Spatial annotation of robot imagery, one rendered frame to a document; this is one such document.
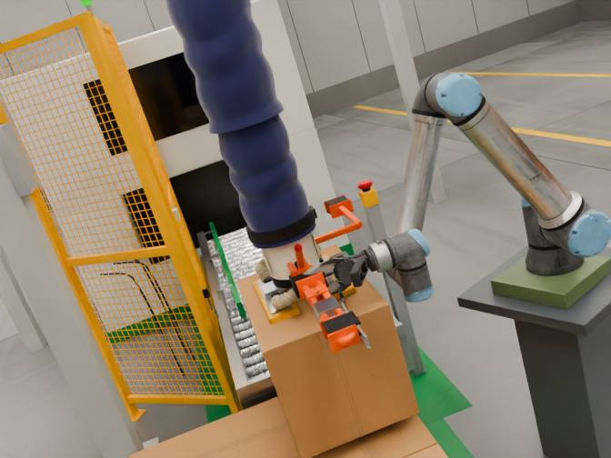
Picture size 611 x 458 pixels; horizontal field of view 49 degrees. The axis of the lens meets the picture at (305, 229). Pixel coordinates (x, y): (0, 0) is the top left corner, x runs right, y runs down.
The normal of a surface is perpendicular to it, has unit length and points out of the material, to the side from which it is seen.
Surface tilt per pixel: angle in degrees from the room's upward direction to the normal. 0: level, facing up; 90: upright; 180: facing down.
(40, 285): 90
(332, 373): 91
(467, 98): 83
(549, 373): 90
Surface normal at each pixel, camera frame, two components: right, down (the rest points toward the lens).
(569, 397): -0.75, 0.42
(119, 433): 0.22, 0.25
